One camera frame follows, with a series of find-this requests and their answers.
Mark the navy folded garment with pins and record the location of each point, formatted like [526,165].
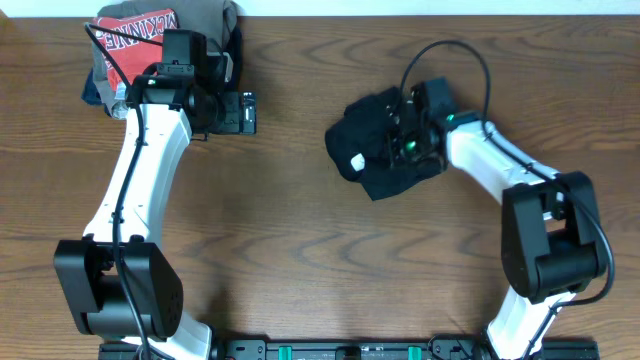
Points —
[91,95]

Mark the red printed folded shirt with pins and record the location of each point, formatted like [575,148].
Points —
[132,55]

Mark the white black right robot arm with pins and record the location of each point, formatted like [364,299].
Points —
[554,252]

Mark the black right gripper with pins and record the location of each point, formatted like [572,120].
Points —
[397,161]

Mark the black t-shirt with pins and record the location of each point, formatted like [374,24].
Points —
[357,146]

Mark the grey folded garment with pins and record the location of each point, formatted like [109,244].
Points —
[215,19]

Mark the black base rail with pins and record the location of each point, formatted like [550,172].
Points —
[440,347]

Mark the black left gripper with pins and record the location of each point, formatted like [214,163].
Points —
[232,125]

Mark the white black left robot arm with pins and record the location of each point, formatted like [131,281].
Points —
[116,280]

